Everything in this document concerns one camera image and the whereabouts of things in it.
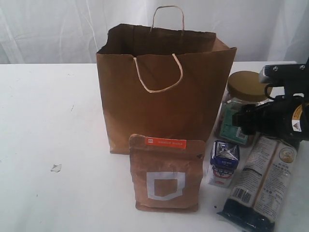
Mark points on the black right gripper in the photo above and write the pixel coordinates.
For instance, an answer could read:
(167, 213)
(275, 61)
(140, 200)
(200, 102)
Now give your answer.
(284, 118)

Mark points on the clear jar with tan lid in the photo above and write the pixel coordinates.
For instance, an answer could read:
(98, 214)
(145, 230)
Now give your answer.
(242, 88)

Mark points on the brown paper shopping bag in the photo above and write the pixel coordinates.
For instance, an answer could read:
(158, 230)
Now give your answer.
(161, 83)

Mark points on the blue white milk carton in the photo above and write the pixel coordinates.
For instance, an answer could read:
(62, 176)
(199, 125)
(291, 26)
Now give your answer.
(224, 160)

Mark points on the dark blue noodle package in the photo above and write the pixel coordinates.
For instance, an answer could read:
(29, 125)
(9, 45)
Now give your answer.
(255, 200)

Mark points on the brown kraft stand-up pouch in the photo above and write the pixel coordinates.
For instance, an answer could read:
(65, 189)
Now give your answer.
(166, 173)

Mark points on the small torn paper scrap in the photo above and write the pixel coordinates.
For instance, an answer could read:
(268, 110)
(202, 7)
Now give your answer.
(56, 168)

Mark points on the white curtain backdrop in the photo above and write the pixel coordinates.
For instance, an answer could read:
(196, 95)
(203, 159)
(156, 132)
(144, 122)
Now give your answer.
(72, 31)

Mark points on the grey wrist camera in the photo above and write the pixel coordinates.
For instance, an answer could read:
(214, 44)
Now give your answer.
(283, 73)

